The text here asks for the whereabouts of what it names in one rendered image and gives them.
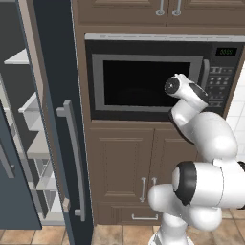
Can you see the brown cupboard door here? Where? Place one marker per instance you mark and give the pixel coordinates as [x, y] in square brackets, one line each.
[169, 153]
[121, 11]
[210, 12]
[121, 162]

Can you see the black microwave oven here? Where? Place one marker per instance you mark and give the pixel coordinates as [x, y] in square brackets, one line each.
[223, 76]

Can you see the navy fridge door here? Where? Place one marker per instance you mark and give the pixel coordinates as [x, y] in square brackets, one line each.
[54, 63]

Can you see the microwave door with dark window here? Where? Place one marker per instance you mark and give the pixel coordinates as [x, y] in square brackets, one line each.
[143, 83]

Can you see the small tan shrimp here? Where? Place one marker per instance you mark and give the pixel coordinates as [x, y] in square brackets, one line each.
[66, 204]

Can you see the navy fridge drawer front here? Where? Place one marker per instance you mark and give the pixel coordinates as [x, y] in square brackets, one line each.
[16, 197]

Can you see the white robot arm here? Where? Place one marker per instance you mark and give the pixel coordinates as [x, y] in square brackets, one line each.
[207, 188]

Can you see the brown drawer front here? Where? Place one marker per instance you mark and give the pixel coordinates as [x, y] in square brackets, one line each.
[115, 213]

